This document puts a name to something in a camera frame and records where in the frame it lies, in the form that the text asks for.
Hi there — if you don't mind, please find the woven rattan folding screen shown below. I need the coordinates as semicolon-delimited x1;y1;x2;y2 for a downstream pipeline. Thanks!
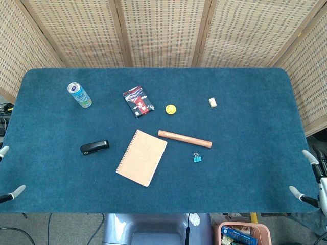
0;0;327;137

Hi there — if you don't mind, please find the blue carpet table cover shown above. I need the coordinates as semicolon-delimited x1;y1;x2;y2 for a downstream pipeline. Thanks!
0;67;320;214

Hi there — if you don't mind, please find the wooden rolling pin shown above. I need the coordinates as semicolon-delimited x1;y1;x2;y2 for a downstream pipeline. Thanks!
157;130;213;149

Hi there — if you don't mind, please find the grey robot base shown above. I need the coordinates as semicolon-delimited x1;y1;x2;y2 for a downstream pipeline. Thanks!
102;212;214;245

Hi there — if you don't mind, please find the black stapler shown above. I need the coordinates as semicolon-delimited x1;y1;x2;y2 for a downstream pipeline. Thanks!
80;139;111;156

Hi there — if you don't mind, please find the pink plastic basket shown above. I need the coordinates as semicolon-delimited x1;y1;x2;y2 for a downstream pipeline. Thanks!
212;221;272;245

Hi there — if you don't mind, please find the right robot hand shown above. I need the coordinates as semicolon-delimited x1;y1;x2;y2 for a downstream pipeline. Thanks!
289;149;327;210

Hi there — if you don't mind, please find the blue book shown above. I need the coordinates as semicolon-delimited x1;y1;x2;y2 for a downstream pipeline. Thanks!
221;226;258;245

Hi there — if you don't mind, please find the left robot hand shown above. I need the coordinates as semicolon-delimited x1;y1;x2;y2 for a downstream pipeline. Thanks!
0;145;27;204

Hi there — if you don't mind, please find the green white drink can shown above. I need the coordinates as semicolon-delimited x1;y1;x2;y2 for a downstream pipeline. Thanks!
67;82;92;109

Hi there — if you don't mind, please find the yellow spiral notebook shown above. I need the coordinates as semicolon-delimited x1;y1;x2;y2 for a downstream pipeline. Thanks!
115;129;168;188

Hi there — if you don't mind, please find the dark patterned card box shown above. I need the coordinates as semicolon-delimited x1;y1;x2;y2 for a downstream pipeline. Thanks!
122;85;155;119

